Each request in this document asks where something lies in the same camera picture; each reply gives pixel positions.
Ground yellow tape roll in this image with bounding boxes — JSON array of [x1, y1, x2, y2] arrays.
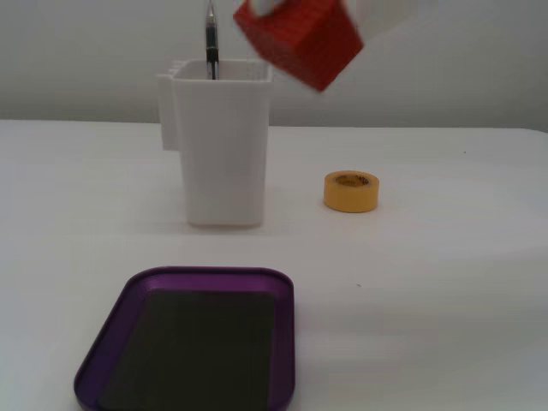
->
[[323, 170, 381, 214]]

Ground black ballpoint pen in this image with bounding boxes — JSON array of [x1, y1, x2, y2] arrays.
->
[[205, 0, 220, 81]]

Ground purple tray with dark mat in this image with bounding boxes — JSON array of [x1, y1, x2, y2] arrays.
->
[[73, 265, 296, 411]]

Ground white plastic pen holder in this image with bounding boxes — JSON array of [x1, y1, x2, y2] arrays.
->
[[156, 58, 274, 227]]

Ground red cube block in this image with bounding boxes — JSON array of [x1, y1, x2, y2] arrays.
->
[[233, 0, 366, 92]]

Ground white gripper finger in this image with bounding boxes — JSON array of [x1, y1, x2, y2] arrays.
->
[[250, 0, 295, 17], [348, 0, 416, 46]]

